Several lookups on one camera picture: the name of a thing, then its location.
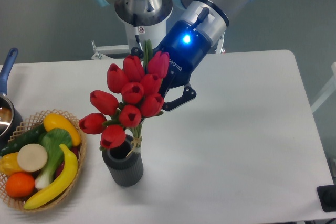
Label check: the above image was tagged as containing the beige round radish slice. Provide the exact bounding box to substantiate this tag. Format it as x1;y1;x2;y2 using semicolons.
17;144;48;172

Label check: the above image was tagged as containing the red tulip bouquet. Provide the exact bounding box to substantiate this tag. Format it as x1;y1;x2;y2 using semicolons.
79;40;170;153

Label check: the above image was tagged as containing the red fruit in basket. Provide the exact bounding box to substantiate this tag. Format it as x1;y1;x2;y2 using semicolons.
54;147;79;179

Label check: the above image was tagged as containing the yellow bell pepper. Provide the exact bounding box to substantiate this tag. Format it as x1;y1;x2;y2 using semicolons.
1;152;24;176

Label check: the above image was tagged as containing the woven wicker basket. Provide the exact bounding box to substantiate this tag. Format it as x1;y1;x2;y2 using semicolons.
1;109;87;213

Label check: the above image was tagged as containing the yellow banana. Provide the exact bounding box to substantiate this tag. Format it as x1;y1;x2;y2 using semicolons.
23;144;78;210

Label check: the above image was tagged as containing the dark grey ribbed vase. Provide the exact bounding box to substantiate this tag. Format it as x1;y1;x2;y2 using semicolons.
102;135;143;187

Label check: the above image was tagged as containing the black device at edge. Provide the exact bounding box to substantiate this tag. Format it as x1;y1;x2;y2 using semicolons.
317;185;336;212

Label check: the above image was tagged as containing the orange fruit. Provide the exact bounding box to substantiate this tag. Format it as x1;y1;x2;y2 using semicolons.
5;172;35;198

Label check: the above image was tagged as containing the green cucumber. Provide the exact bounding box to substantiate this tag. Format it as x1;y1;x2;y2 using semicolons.
1;124;46;157

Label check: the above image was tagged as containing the green bok choy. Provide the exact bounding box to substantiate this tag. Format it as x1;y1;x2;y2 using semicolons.
35;128;72;190

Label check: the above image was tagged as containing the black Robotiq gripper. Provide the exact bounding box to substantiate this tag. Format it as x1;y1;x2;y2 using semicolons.
130;20;211;112

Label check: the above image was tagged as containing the blue handled saucepan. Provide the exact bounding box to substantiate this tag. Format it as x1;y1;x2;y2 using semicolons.
1;48;23;148

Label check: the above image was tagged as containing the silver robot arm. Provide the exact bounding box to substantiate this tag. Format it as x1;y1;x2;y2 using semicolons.
96;0;250;111

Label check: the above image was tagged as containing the white frame at right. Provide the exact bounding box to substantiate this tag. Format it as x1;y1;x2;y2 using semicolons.
311;62;335;113

